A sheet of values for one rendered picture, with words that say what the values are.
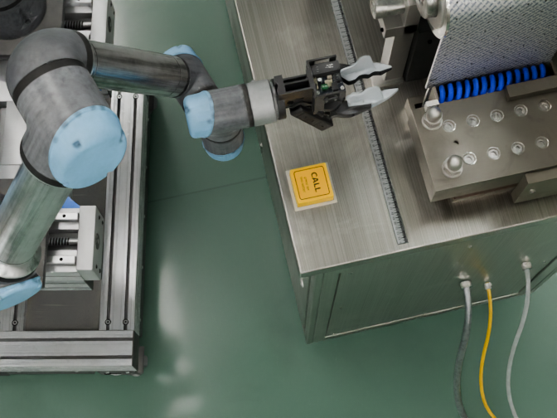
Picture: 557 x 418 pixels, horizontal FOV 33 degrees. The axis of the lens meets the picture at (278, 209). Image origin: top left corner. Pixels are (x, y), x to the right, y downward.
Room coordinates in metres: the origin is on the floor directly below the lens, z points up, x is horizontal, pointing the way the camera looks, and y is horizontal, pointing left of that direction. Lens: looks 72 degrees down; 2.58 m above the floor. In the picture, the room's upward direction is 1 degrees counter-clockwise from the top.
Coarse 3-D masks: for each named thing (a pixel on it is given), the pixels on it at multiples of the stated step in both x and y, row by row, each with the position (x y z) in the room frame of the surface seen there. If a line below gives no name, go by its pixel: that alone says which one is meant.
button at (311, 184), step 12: (300, 168) 0.61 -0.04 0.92; (312, 168) 0.61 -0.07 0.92; (324, 168) 0.61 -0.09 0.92; (300, 180) 0.59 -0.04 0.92; (312, 180) 0.59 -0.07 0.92; (324, 180) 0.59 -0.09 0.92; (300, 192) 0.57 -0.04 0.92; (312, 192) 0.56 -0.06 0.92; (324, 192) 0.56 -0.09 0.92; (300, 204) 0.54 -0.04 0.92
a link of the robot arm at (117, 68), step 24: (24, 48) 0.64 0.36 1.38; (48, 48) 0.63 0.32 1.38; (72, 48) 0.65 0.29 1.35; (96, 48) 0.69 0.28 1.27; (120, 48) 0.72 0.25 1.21; (24, 72) 0.59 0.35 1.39; (96, 72) 0.65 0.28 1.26; (120, 72) 0.67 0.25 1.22; (144, 72) 0.70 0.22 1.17; (168, 72) 0.72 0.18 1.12; (192, 72) 0.75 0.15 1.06; (168, 96) 0.71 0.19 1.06
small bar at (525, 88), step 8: (528, 80) 0.73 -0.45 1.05; (536, 80) 0.73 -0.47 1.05; (544, 80) 0.73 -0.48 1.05; (552, 80) 0.72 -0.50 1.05; (512, 88) 0.71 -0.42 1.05; (520, 88) 0.71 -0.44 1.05; (528, 88) 0.71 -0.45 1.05; (536, 88) 0.71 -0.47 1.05; (544, 88) 0.71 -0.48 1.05; (552, 88) 0.71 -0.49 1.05; (512, 96) 0.70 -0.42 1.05; (520, 96) 0.70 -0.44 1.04; (528, 96) 0.70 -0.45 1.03
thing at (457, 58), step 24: (528, 24) 0.76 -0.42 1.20; (552, 24) 0.77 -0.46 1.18; (456, 48) 0.73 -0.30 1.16; (480, 48) 0.74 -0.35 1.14; (504, 48) 0.75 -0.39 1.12; (528, 48) 0.76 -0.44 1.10; (552, 48) 0.77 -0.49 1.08; (432, 72) 0.73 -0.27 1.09; (456, 72) 0.74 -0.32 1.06; (480, 72) 0.75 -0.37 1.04
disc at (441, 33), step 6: (444, 0) 0.75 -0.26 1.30; (444, 6) 0.74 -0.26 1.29; (444, 12) 0.73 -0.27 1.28; (444, 18) 0.73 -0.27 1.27; (444, 24) 0.72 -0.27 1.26; (432, 30) 0.76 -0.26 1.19; (438, 30) 0.74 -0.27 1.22; (444, 30) 0.72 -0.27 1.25; (438, 36) 0.73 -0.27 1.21; (444, 36) 0.72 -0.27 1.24
